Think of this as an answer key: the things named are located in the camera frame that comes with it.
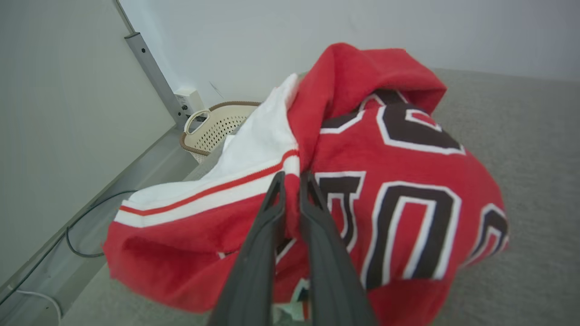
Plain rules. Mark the white wall socket box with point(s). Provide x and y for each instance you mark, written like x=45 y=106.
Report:
x=188 y=97

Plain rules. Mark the cream perforated laundry basket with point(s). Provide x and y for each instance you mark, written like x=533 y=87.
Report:
x=222 y=124

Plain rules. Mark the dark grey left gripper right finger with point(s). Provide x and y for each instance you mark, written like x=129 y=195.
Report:
x=335 y=280

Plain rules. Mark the red basketball jersey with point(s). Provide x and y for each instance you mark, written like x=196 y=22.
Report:
x=398 y=167

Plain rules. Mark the grey metal post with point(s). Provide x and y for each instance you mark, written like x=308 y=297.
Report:
x=152 y=68

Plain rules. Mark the grey fabric sofa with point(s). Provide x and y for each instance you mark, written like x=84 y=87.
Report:
x=534 y=181

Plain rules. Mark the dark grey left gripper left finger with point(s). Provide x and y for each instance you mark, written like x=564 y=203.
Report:
x=253 y=280

